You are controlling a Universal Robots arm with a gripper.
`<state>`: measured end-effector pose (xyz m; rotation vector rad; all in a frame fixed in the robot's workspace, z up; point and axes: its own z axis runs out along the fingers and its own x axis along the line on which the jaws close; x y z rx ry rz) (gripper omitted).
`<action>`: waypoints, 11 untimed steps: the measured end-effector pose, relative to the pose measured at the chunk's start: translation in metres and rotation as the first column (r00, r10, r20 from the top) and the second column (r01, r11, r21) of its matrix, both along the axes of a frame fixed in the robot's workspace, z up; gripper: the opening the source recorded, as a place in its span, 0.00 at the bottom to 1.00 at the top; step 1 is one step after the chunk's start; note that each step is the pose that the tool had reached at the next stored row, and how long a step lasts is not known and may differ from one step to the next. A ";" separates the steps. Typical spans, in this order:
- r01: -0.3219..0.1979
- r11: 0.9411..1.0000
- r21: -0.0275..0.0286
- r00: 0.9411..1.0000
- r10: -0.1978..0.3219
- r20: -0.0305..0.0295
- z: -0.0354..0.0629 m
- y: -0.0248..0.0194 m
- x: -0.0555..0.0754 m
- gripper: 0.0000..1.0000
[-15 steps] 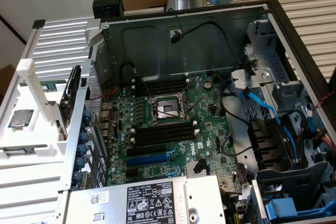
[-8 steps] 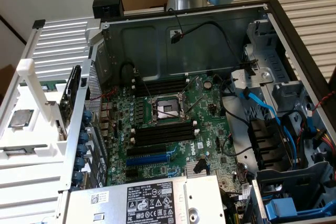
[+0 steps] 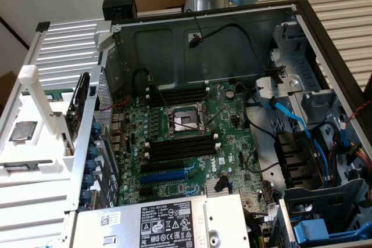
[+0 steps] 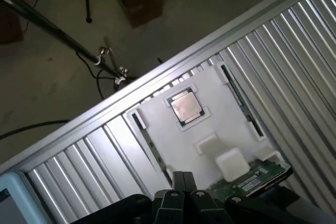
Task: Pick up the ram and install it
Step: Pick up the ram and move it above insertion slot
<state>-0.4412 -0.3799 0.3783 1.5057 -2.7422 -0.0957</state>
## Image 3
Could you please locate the short black expansion slot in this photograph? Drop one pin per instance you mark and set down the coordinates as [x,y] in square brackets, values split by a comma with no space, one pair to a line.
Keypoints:
[145,192]

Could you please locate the silver tall port block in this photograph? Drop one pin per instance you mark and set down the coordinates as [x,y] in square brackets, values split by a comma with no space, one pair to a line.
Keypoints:
[117,118]
[117,129]

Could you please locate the silver power supply unit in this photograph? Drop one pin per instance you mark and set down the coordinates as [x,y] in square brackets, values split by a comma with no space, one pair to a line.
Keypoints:
[116,230]

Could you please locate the silver finned heatsink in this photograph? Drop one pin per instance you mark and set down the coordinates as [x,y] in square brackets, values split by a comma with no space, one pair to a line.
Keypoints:
[210,187]

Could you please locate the green motherboard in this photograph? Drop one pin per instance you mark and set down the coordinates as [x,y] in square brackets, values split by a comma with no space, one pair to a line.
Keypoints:
[232,149]

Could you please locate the black graphics card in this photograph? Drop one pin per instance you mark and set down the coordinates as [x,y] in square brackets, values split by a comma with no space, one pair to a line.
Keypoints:
[78,105]

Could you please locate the CPU socket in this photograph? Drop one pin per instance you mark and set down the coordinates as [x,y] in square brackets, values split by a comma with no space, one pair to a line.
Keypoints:
[186,115]

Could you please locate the black RAM slot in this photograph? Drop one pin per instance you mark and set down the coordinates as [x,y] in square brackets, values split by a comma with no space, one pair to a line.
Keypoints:
[186,90]
[186,85]
[181,156]
[181,140]
[181,151]
[181,145]
[186,99]
[186,95]

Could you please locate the round coin battery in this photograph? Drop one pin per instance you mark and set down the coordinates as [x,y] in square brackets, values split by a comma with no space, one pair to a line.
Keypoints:
[230,94]

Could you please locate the blue expansion slot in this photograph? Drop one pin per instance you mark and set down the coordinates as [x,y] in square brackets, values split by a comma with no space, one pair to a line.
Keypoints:
[162,176]

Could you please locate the blue disk carrier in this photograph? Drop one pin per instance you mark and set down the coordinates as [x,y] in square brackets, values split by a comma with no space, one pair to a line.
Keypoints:
[311,230]

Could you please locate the black table corner cap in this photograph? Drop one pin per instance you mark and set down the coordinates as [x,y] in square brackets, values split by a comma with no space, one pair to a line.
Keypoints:
[42,26]

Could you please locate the silver disk bay cage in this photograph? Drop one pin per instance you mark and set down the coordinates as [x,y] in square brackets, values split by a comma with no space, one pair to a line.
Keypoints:
[293,53]

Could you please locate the open grey PC case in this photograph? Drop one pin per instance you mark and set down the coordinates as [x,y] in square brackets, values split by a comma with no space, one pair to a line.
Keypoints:
[162,53]

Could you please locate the blue card retention clip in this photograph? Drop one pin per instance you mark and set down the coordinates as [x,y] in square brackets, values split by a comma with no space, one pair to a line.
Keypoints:
[92,152]
[97,129]
[90,166]
[86,197]
[88,181]

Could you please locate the black plastic box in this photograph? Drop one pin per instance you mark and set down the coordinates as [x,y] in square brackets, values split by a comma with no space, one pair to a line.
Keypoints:
[119,7]

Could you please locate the metal socket cover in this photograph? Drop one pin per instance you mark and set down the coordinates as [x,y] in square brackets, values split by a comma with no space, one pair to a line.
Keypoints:
[220,92]

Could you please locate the silver disk bay bracket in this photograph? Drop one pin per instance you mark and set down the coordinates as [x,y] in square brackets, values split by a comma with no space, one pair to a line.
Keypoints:
[279,88]

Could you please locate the black fan shroud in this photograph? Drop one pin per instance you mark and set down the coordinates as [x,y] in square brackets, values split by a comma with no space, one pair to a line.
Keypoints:
[296,158]

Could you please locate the white parts rack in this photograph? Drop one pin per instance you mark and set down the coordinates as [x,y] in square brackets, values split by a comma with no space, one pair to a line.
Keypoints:
[35,155]

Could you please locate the long black expansion slot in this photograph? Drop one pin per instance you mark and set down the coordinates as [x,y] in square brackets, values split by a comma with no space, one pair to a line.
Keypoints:
[162,166]

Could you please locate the green RAM stick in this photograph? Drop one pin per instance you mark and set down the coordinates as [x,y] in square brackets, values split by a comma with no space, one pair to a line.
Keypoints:
[53,96]

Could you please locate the silver USB port block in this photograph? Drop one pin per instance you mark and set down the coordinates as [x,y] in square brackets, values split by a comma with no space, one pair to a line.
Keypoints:
[117,140]

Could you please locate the silver CPU chip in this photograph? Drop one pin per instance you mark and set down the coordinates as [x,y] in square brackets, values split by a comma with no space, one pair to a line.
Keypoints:
[24,130]

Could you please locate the thin metal locking lever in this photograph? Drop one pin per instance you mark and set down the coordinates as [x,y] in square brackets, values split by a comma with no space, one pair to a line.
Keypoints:
[186,125]
[160,95]

